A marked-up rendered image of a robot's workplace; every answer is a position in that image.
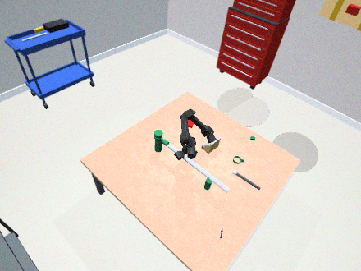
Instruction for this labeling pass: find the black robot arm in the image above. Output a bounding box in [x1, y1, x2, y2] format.
[180, 108, 216, 159]

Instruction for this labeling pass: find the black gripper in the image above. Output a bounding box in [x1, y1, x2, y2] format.
[174, 148, 187, 161]

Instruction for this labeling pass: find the green cup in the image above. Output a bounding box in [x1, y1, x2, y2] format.
[154, 136, 169, 146]

